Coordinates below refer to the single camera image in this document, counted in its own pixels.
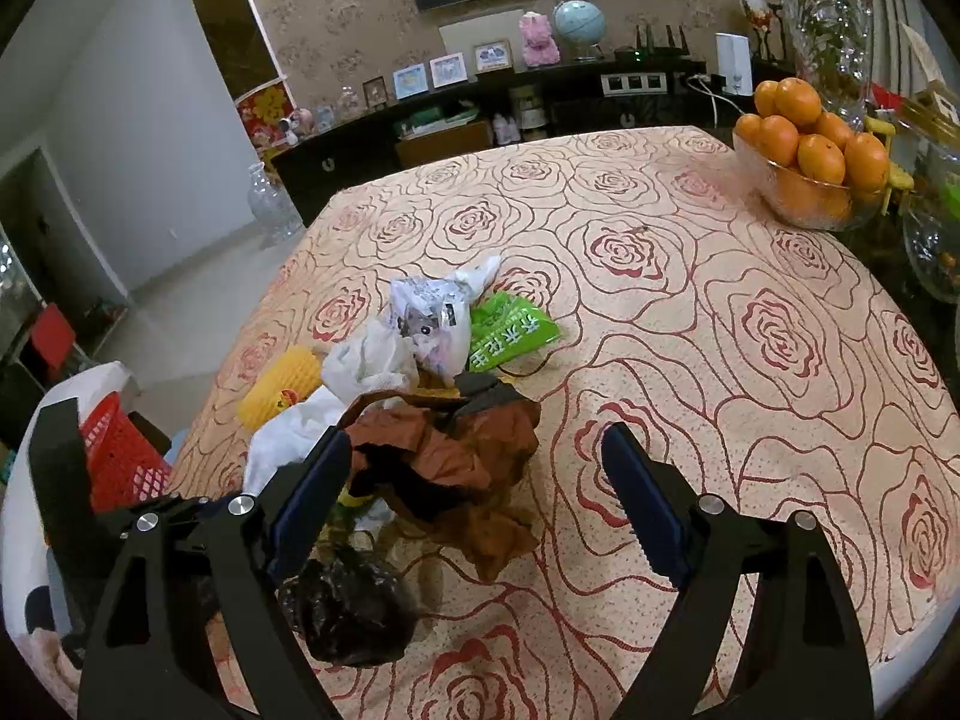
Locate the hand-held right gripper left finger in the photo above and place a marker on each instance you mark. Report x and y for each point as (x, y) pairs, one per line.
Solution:
(315, 495)

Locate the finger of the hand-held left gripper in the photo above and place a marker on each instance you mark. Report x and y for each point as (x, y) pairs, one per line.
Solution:
(58, 457)

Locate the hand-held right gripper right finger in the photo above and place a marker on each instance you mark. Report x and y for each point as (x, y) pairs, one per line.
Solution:
(649, 510)

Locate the red plastic mesh basket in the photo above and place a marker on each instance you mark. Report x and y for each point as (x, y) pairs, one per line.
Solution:
(120, 457)

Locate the white plastic bag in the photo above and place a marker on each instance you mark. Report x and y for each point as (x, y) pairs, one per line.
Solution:
(289, 435)

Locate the yellow foam fruit net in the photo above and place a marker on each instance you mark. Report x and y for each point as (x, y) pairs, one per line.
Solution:
(274, 390)

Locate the brown paper bag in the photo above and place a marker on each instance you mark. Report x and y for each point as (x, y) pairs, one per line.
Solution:
(465, 465)

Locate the clear plastic wrapper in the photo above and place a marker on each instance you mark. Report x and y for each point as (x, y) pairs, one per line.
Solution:
(431, 315)

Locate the yellow wrapper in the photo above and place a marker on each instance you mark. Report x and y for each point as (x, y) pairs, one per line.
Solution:
(360, 514)

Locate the white seat cushion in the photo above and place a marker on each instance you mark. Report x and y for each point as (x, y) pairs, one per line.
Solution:
(22, 510)

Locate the black plastic bag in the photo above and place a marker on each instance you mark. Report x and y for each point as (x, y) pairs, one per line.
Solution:
(352, 607)

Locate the red chair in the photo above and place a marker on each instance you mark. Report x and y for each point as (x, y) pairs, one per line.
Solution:
(52, 334)

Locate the crumpled white tissue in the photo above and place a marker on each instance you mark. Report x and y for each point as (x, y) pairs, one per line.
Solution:
(367, 367)

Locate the green snack packet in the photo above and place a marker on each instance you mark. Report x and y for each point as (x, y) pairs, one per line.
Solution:
(517, 330)

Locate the clear plastic jug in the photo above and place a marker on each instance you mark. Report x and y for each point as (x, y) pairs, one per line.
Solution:
(271, 202)

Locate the glass fruit bowl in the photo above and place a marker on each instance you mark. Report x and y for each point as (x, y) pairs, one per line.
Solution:
(795, 210)

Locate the dark tv cabinet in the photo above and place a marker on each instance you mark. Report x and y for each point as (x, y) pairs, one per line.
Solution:
(352, 157)

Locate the small white toy figure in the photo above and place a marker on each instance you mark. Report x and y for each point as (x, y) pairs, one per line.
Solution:
(289, 129)

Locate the brown wooden box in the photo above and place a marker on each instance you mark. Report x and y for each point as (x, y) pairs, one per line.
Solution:
(442, 146)

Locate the large glass bowl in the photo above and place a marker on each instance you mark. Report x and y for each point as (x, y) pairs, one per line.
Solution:
(926, 255)

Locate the light blue ornament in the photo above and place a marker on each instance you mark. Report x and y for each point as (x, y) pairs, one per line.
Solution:
(324, 118)

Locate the red festive poster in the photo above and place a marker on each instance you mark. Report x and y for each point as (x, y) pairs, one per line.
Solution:
(262, 116)

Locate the pile of oranges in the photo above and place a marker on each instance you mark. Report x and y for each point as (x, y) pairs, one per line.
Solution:
(821, 157)

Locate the green book stack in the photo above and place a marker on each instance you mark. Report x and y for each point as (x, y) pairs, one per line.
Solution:
(435, 120)

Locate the glass snow globe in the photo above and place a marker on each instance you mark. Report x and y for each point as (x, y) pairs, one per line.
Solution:
(347, 100)

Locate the small white bottle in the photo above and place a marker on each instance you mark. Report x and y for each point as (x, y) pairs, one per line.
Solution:
(506, 129)

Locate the yellow plastic toy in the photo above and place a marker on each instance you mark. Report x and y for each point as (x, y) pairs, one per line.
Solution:
(892, 176)

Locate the cream tin can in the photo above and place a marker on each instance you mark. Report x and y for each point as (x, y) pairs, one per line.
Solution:
(530, 111)

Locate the white socket panel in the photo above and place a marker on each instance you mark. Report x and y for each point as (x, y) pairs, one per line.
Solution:
(634, 82)

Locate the white box device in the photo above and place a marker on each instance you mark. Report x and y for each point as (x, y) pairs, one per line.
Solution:
(733, 64)

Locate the black router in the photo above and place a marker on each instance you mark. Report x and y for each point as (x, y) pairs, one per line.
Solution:
(652, 51)

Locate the glass vase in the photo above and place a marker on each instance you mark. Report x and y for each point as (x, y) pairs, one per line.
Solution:
(832, 75)

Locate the white board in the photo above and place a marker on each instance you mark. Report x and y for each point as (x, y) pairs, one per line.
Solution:
(469, 36)

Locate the pink plush toy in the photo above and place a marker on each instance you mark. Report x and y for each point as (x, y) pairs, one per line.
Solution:
(538, 37)

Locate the light blue globe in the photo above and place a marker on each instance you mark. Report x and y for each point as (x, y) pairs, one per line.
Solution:
(579, 22)

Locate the colourful figurine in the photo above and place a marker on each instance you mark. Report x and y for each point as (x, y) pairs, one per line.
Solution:
(756, 11)

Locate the vase with pink flowers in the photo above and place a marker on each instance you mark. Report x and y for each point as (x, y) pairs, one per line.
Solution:
(829, 7)

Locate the beige curtain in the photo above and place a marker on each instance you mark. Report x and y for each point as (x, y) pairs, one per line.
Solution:
(904, 15)

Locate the small dark photo frame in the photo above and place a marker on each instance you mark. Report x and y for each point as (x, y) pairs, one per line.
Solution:
(375, 91)

